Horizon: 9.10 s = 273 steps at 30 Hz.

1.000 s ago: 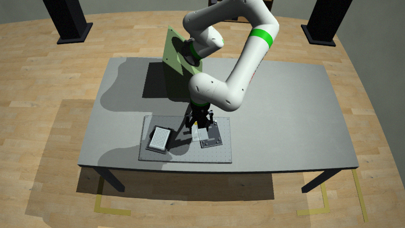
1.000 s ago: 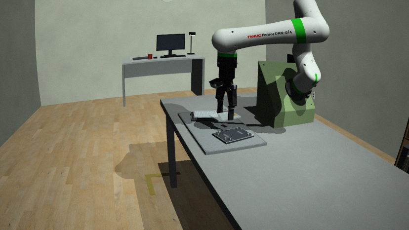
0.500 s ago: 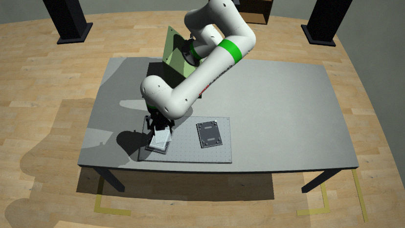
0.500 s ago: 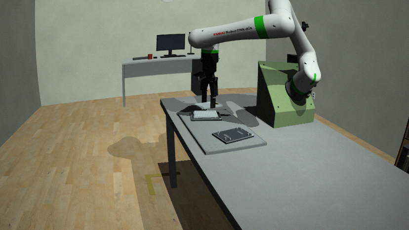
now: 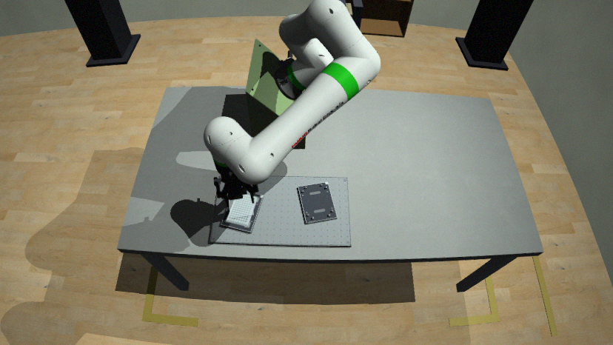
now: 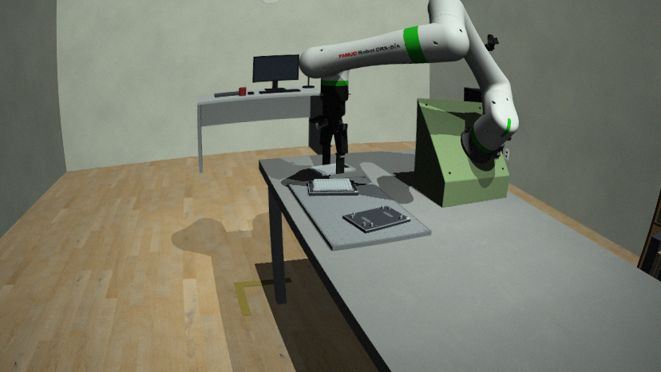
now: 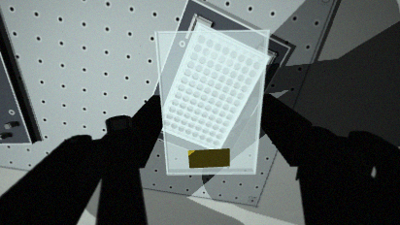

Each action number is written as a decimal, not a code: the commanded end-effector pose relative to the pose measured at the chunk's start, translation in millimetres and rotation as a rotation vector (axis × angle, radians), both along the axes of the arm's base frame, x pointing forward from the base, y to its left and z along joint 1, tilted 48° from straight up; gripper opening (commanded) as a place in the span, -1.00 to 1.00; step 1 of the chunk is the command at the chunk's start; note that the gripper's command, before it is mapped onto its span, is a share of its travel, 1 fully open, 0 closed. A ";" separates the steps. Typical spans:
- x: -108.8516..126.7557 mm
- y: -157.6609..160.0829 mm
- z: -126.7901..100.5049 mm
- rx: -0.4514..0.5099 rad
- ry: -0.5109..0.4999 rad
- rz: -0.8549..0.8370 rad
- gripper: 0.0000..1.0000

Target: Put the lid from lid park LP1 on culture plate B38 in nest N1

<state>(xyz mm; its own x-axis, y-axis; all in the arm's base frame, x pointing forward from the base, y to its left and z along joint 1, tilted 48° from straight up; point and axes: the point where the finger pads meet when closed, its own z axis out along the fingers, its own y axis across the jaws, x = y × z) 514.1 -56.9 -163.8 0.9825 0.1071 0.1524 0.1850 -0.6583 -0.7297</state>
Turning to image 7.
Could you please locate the clear plastic lid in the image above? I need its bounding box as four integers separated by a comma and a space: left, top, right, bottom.
154, 30, 270, 176

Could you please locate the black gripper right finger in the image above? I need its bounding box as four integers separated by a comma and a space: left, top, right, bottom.
260, 94, 400, 225

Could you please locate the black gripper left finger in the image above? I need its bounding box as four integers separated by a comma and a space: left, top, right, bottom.
0, 95, 163, 225

